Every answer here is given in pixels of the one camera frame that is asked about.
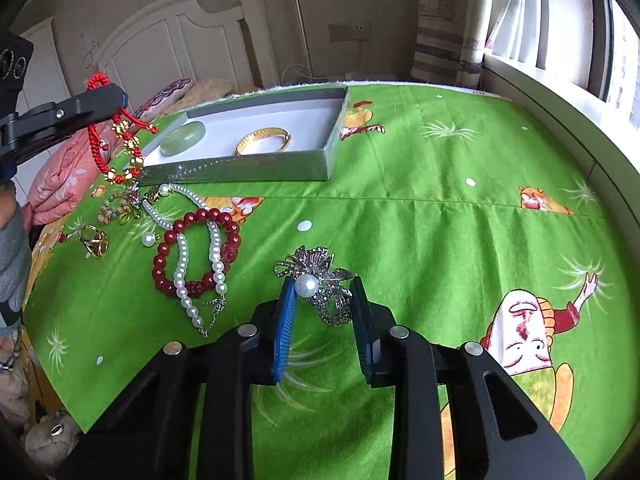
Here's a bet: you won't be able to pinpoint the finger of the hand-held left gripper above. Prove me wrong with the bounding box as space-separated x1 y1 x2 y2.
0 84 129 167

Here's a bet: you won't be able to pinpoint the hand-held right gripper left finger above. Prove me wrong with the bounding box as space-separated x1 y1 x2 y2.
57 277 301 480

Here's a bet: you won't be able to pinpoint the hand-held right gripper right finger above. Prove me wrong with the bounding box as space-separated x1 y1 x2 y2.
350 277 586 480

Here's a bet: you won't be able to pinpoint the silver brooch with pearl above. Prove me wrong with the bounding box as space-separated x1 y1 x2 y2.
272 245 358 328

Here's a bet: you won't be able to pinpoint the red string bracelet gold beads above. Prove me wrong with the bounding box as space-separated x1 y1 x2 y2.
86 74 158 186

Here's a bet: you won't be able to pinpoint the white pearl necklace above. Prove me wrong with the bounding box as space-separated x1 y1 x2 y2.
141 183 228 338

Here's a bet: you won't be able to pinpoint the multicoloured stone bead bracelet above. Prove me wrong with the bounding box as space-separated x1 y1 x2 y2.
97 189 136 226

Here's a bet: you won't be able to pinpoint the gold flower brooch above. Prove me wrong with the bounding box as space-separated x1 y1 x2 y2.
77 225 110 260

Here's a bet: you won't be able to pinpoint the dark red bead bracelet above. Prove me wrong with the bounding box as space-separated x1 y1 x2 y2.
151 208 242 300

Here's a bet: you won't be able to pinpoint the grey jewelry box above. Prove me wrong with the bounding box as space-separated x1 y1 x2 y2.
137 85 351 183

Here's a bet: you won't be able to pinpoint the person's left forearm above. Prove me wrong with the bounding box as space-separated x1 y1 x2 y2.
0 307 32 428

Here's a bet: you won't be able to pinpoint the person's left hand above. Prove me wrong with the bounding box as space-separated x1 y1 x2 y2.
0 180 32 311

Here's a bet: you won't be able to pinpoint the white wardrobe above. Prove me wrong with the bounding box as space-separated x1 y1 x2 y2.
12 16 73 126

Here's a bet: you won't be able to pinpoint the pink floral blanket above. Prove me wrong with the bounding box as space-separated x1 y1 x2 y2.
22 105 146 226

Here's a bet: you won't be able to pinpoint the embroidered pillow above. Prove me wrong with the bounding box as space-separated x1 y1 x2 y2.
134 78 193 116

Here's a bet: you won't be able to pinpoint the pale green jade bangle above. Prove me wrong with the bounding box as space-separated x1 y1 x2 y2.
160 121 207 156

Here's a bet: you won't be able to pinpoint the white wooden headboard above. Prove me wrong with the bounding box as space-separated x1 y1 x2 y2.
97 0 281 113

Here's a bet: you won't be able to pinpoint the beige checked pillow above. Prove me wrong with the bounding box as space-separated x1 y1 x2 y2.
172 77 238 113

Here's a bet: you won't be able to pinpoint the gold bangle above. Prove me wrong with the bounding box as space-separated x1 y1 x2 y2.
236 127 292 157

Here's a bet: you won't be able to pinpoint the thin white rod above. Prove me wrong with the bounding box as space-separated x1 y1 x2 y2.
291 0 315 78

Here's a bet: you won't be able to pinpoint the beige fuzzy cloth with button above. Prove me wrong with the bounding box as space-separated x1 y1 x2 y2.
24 409 83 473

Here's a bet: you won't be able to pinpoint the white window ledge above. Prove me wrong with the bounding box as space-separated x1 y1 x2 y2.
482 52 640 261

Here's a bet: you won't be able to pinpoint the patterned striped curtain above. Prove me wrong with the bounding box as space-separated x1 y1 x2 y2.
410 0 496 93

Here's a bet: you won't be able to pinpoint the white sheer curtain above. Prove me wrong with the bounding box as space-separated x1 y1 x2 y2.
482 0 546 63

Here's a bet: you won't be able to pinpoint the dark framed window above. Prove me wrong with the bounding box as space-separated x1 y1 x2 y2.
587 0 640 128

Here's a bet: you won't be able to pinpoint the white cable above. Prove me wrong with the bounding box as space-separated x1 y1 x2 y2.
280 62 313 86

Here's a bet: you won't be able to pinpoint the beige wall socket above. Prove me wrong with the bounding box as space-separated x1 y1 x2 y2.
327 21 373 43

